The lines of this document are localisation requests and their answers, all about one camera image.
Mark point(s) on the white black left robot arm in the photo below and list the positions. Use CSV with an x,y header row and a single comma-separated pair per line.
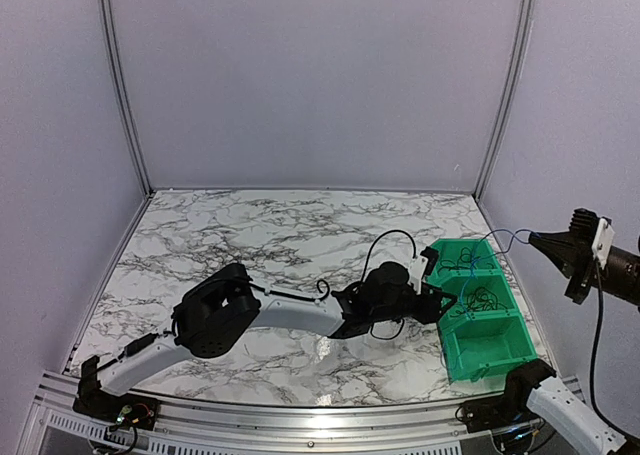
x,y
215,314

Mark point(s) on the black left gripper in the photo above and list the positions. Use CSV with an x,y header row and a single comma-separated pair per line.
x,y
429,311

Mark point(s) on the aluminium back-right corner post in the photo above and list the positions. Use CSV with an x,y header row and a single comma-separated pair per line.
x,y
513,75

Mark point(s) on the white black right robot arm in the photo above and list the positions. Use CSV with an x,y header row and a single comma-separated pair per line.
x,y
584,425

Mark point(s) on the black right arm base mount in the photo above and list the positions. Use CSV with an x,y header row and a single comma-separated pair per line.
x,y
500,412

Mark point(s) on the green three-compartment plastic bin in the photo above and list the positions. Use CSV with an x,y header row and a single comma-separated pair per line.
x,y
484,334

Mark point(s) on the aluminium back-left corner post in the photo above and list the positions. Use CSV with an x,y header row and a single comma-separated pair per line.
x,y
123,103

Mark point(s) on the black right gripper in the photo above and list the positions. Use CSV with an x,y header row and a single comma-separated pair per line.
x,y
581,269

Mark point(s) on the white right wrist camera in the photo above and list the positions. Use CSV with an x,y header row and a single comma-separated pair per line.
x,y
595,232

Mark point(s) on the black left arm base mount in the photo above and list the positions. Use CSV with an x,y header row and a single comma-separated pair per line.
x,y
112,405

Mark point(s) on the aluminium front rail frame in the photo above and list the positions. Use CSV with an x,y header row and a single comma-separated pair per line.
x,y
185,426

